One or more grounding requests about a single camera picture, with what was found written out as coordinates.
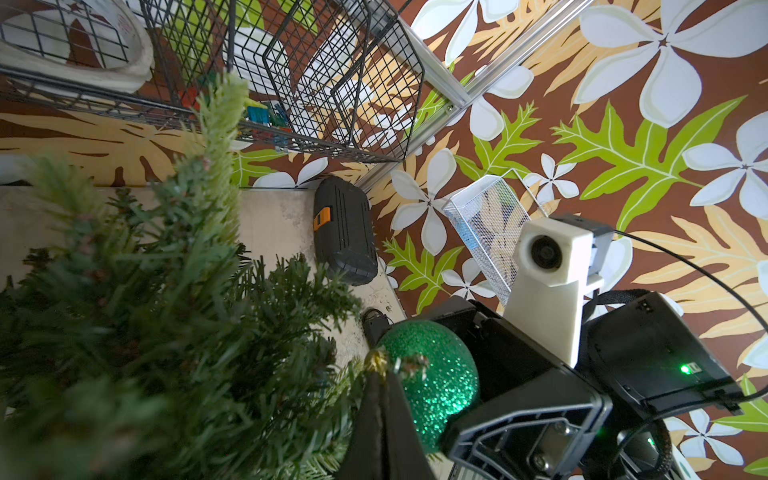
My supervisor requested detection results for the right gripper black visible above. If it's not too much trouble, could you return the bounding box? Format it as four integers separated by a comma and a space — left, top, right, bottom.
422, 291, 744, 479

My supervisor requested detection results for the black wire basket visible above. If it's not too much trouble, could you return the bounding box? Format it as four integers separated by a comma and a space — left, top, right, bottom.
1, 1, 424, 163

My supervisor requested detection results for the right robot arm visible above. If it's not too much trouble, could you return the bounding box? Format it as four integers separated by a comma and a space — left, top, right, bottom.
427, 290, 753, 479

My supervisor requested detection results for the green glitter ball ornament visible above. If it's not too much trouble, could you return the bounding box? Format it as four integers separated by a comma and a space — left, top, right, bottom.
378, 320, 480, 455

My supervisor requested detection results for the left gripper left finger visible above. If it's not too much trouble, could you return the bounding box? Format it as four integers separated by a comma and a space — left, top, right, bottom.
335, 372, 387, 480

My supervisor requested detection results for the white mesh basket right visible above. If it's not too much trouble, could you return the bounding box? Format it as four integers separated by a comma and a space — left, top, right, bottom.
443, 174, 548, 306

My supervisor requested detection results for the small green christmas tree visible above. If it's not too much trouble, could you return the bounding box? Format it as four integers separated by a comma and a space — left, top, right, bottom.
1, 74, 362, 479

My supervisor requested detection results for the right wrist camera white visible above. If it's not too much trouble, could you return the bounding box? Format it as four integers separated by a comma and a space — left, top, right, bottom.
503, 214, 615, 368

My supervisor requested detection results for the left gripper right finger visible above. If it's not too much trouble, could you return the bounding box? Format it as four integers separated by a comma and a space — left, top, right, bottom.
383, 373, 435, 480

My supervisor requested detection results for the black hard case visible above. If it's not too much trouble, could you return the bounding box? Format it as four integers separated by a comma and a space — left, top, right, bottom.
312, 176, 378, 286

